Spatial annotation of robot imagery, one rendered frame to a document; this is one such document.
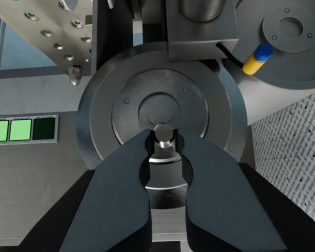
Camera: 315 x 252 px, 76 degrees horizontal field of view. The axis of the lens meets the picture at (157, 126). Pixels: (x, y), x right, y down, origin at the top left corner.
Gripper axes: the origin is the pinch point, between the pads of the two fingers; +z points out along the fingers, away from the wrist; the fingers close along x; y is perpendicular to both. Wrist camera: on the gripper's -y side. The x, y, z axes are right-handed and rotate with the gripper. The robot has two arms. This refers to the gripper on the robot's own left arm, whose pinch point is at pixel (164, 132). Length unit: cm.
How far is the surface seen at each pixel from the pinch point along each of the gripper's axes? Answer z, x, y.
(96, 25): 11.3, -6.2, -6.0
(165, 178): 0.5, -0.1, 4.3
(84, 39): 34.3, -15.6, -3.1
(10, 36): 201, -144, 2
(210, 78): 5.5, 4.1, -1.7
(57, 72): 241, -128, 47
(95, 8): 12.5, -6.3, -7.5
